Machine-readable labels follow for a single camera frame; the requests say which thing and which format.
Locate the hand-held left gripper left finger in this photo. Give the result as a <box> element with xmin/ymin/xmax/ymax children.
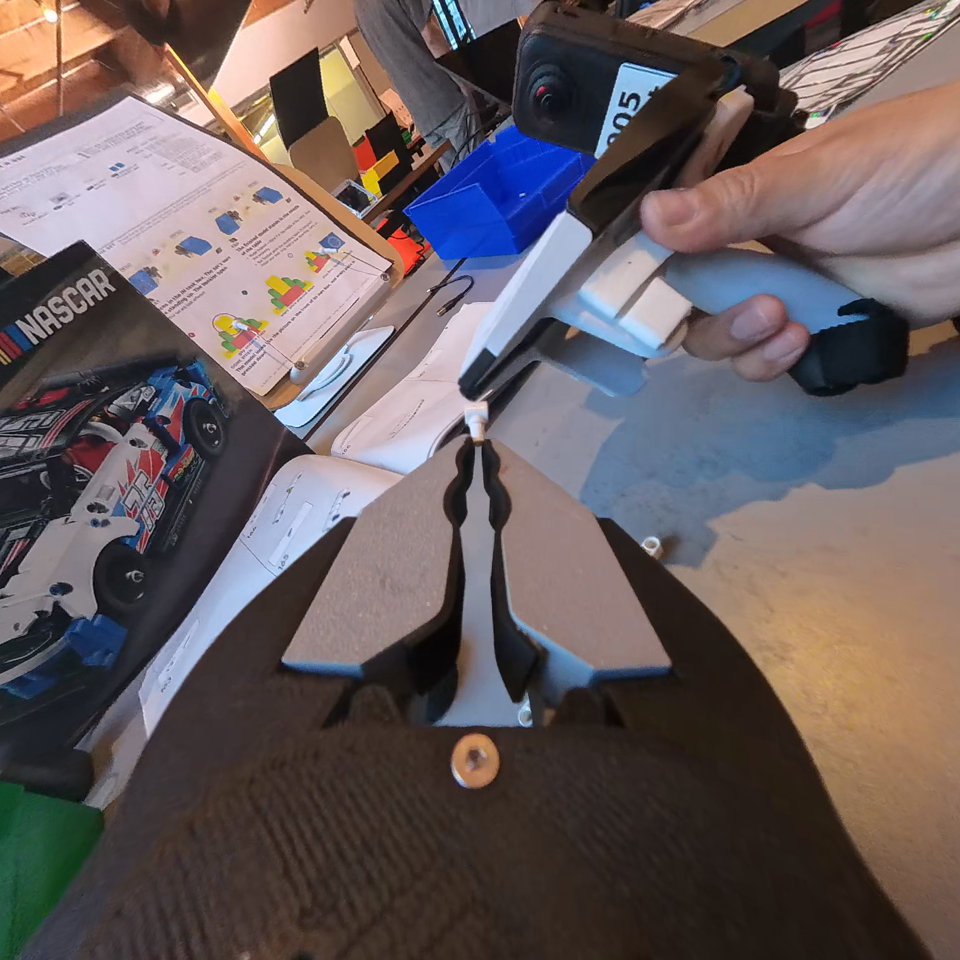
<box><xmin>281</xmin><ymin>438</ymin><xmax>475</xmax><ymax>702</ymax></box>

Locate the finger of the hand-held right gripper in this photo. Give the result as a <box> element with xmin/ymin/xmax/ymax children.
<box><xmin>457</xmin><ymin>211</ymin><xmax>695</xmax><ymax>400</ymax></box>
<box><xmin>536</xmin><ymin>318</ymin><xmax>648</xmax><ymax>399</ymax></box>

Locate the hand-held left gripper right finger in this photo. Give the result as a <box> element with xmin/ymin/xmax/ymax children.
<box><xmin>480</xmin><ymin>441</ymin><xmax>674</xmax><ymax>706</ymax></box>

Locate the grey desk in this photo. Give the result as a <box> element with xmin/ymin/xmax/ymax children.
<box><xmin>82</xmin><ymin>45</ymin><xmax>960</xmax><ymax>960</ymax></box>

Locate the person's right hand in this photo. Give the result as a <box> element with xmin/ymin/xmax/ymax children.
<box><xmin>639</xmin><ymin>78</ymin><xmax>960</xmax><ymax>384</ymax></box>

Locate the blue storage bin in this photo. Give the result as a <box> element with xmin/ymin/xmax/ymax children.
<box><xmin>405</xmin><ymin>126</ymin><xmax>597</xmax><ymax>260</ymax></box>

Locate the open instruction booklet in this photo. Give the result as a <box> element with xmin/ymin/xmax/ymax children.
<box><xmin>138</xmin><ymin>300</ymin><xmax>526</xmax><ymax>736</ymax></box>

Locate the orange bag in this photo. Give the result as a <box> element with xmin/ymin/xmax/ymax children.
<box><xmin>375</xmin><ymin>217</ymin><xmax>429</xmax><ymax>264</ymax></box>

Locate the white tray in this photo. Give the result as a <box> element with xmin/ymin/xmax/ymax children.
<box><xmin>277</xmin><ymin>326</ymin><xmax>396</xmax><ymax>429</ymax></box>

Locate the printed sticker sheet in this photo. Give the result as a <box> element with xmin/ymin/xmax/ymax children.
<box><xmin>780</xmin><ymin>3</ymin><xmax>954</xmax><ymax>114</ymax></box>

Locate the race car print box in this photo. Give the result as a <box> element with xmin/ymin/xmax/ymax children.
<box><xmin>0</xmin><ymin>240</ymin><xmax>312</xmax><ymax>751</ymax></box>

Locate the black upright panel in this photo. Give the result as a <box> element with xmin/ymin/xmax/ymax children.
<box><xmin>268</xmin><ymin>47</ymin><xmax>333</xmax><ymax>151</ymax></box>

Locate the clipped paper sheet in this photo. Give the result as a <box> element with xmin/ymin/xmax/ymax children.
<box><xmin>0</xmin><ymin>96</ymin><xmax>395</xmax><ymax>399</ymax></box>

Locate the green storage bin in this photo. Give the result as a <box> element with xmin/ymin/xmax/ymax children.
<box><xmin>0</xmin><ymin>780</ymin><xmax>105</xmax><ymax>960</ymax></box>

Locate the black usb cable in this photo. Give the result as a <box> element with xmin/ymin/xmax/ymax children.
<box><xmin>427</xmin><ymin>275</ymin><xmax>476</xmax><ymax>316</ymax></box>

